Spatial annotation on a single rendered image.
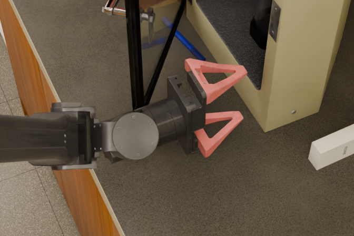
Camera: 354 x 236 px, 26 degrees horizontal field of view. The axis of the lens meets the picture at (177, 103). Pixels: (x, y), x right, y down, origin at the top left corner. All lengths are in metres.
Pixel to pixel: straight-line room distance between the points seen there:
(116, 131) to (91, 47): 0.59
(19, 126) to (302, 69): 0.62
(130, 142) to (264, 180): 0.43
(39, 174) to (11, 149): 1.71
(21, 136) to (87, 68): 0.69
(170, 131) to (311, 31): 0.32
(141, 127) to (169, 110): 0.09
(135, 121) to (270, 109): 0.43
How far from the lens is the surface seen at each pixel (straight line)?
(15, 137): 0.76
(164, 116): 1.00
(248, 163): 1.31
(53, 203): 2.40
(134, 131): 0.91
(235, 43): 1.38
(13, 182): 2.46
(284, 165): 1.32
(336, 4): 1.19
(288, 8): 1.14
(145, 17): 1.16
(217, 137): 1.07
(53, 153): 0.87
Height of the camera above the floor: 2.01
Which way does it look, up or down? 51 degrees down
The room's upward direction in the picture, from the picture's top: straight up
